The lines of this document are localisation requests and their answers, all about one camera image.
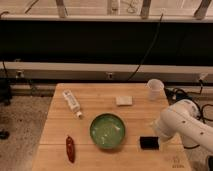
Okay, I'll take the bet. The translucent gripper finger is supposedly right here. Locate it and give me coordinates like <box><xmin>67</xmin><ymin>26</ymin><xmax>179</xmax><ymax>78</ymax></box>
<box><xmin>158</xmin><ymin>138</ymin><xmax>170</xmax><ymax>148</ymax></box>
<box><xmin>148</xmin><ymin>122</ymin><xmax>156</xmax><ymax>129</ymax></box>

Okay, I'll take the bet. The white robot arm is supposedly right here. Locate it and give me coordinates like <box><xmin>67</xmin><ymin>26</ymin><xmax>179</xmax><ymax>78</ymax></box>
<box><xmin>152</xmin><ymin>99</ymin><xmax>213</xmax><ymax>153</ymax></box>

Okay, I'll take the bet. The white sponge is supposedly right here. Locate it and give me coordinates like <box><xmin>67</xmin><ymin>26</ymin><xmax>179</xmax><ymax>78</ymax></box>
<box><xmin>116</xmin><ymin>96</ymin><xmax>133</xmax><ymax>106</ymax></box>

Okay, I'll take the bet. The clear plastic cup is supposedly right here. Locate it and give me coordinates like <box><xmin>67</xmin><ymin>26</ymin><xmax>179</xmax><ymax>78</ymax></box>
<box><xmin>147</xmin><ymin>79</ymin><xmax>164</xmax><ymax>101</ymax></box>

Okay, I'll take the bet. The green bowl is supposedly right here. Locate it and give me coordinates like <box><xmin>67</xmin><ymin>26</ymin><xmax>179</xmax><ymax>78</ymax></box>
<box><xmin>90</xmin><ymin>113</ymin><xmax>126</xmax><ymax>150</ymax></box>

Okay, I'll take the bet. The white tube bottle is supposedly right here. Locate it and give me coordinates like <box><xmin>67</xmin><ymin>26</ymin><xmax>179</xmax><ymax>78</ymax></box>
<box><xmin>63</xmin><ymin>90</ymin><xmax>82</xmax><ymax>118</ymax></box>

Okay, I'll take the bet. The red chili pepper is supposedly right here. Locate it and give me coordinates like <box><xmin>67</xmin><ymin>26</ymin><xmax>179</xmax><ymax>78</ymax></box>
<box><xmin>66</xmin><ymin>136</ymin><xmax>75</xmax><ymax>163</ymax></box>

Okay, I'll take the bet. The blue box with cables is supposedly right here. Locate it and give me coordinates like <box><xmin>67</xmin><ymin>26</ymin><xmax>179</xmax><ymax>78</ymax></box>
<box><xmin>172</xmin><ymin>93</ymin><xmax>187</xmax><ymax>102</ymax></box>

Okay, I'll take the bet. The wall power outlet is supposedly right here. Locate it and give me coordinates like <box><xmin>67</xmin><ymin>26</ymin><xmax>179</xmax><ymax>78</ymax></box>
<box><xmin>106</xmin><ymin>72</ymin><xmax>114</xmax><ymax>80</ymax></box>

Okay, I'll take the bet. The black hanging cable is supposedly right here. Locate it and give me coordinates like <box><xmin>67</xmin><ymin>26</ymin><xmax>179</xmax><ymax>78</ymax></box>
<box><xmin>126</xmin><ymin>13</ymin><xmax>165</xmax><ymax>82</ymax></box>

